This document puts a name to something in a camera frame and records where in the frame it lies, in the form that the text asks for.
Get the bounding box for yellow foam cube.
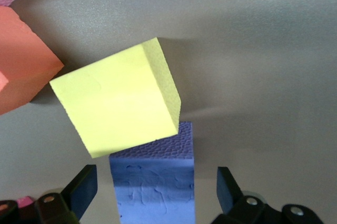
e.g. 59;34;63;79
49;36;183;159

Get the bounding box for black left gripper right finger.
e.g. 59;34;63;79
210;166;323;224

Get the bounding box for red foam cube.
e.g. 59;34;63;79
16;196;35;210

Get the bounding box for orange foam cube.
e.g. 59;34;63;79
0;5;65;116

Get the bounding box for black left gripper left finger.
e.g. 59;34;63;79
0;164;98;224

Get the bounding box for purple foam cube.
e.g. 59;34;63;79
108;121;196;224

